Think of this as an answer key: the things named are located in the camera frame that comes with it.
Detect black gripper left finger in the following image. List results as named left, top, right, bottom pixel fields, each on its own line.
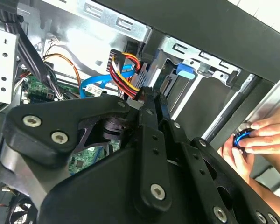
left=0, top=86, right=174, bottom=212

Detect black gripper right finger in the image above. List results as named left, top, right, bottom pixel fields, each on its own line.
left=155, top=92, right=280, bottom=224

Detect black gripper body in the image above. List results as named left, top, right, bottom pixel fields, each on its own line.
left=37, top=114, right=208, bottom=224

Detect round black tool blue ring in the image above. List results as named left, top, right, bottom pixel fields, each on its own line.
left=232, top=127, right=255, bottom=154

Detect blue SATA wire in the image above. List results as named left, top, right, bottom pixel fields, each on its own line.
left=79, top=64, right=135, bottom=99

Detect multicoloured disk power wire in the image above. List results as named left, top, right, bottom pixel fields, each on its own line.
left=106, top=48, right=153, bottom=102

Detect person's left hand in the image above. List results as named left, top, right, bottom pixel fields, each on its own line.
left=220, top=137, right=258, bottom=184

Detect person's right hand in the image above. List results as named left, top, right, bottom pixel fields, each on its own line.
left=235, top=102, right=280, bottom=171

